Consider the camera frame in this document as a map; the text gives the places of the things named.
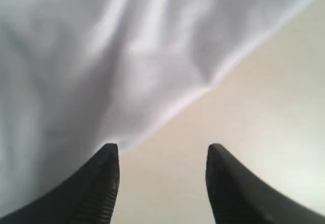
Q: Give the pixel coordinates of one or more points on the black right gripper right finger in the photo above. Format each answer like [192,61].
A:
[236,195]

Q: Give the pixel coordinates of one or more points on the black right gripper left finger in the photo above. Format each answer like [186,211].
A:
[88,196]

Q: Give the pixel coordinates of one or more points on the white t-shirt with red print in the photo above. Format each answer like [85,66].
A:
[77,74]

